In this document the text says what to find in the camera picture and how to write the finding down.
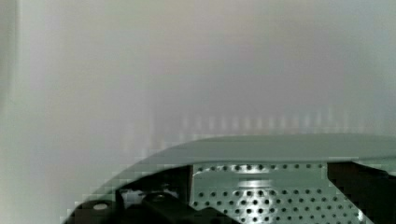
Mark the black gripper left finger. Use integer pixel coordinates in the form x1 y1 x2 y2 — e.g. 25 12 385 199
115 164 194 213

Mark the green plastic strainer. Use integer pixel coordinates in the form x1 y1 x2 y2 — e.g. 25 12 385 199
63 133 395 224

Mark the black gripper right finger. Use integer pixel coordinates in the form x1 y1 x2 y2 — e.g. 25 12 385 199
327 161 396 224

